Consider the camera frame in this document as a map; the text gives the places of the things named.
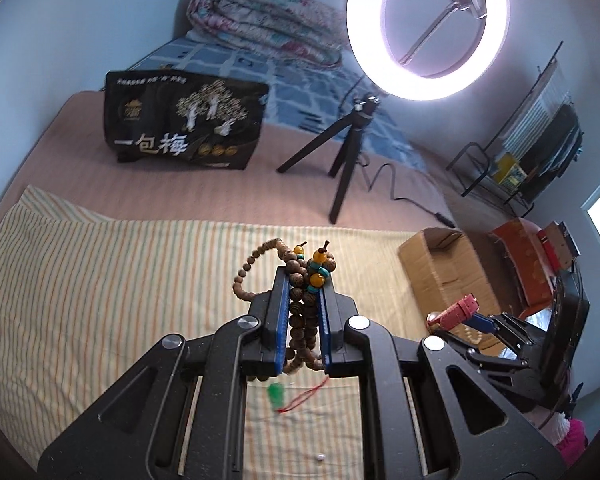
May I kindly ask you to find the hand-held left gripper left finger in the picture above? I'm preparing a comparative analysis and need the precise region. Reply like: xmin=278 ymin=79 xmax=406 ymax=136
xmin=37 ymin=266 xmax=293 ymax=480

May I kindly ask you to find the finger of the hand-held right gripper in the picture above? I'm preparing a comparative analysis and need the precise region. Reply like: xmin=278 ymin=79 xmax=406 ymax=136
xmin=452 ymin=337 xmax=531 ymax=393
xmin=466 ymin=311 xmax=523 ymax=343

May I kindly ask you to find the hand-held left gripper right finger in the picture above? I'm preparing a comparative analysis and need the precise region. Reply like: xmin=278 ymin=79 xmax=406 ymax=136
xmin=320 ymin=280 xmax=568 ymax=480

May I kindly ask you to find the brown wooden bead bracelet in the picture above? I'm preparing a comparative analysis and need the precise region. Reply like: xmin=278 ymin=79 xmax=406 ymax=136
xmin=232 ymin=239 xmax=338 ymax=376

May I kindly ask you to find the pink strap watch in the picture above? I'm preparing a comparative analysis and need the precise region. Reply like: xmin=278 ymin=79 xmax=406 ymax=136
xmin=426 ymin=294 xmax=481 ymax=333

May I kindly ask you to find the brown cardboard box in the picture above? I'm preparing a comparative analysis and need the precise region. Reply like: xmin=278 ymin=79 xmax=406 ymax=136
xmin=397 ymin=227 xmax=506 ymax=356

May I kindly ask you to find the red and white box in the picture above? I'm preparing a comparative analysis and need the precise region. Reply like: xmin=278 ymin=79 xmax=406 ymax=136
xmin=537 ymin=220 xmax=581 ymax=271

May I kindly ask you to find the striped cloth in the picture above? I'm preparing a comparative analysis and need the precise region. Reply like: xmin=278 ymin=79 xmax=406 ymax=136
xmin=0 ymin=185 xmax=431 ymax=477

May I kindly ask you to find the yellow box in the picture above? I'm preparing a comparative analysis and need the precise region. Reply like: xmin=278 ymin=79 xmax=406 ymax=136
xmin=495 ymin=152 xmax=528 ymax=186

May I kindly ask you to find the black metal rack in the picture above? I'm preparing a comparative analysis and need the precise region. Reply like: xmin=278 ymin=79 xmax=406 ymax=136
xmin=447 ymin=42 xmax=586 ymax=216

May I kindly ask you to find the black tripod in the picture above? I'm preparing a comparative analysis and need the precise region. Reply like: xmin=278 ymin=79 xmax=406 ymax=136
xmin=276 ymin=94 xmax=381 ymax=225

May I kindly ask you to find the dark clothing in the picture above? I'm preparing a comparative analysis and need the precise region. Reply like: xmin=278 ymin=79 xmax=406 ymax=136
xmin=520 ymin=105 xmax=583 ymax=201

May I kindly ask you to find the black snack bag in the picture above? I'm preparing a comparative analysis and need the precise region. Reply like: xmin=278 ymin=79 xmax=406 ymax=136
xmin=102 ymin=69 xmax=270 ymax=170

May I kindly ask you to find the blue patterned bedsheet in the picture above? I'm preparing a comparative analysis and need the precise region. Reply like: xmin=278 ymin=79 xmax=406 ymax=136
xmin=125 ymin=35 xmax=428 ymax=171

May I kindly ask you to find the pink bed cover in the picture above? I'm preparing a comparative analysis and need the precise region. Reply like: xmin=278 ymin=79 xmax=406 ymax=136
xmin=0 ymin=91 xmax=463 ymax=281

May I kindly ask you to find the folded floral quilt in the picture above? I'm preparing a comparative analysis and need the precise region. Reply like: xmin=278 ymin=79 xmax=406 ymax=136
xmin=186 ymin=0 xmax=348 ymax=66

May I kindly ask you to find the dark headboard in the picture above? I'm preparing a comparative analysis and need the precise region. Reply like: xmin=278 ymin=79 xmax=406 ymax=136
xmin=172 ymin=0 xmax=216 ymax=41

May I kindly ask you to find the cream bead string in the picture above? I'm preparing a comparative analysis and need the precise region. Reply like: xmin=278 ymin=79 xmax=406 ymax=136
xmin=452 ymin=325 xmax=487 ymax=348

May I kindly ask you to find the green pendant with red cord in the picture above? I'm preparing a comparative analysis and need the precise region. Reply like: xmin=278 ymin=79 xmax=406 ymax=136
xmin=267 ymin=377 xmax=331 ymax=416

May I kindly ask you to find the black cable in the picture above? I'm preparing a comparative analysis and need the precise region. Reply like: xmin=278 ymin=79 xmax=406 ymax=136
xmin=362 ymin=162 xmax=456 ymax=228

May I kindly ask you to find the white ring light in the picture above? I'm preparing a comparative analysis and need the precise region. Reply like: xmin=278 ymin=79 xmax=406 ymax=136
xmin=346 ymin=0 xmax=510 ymax=101

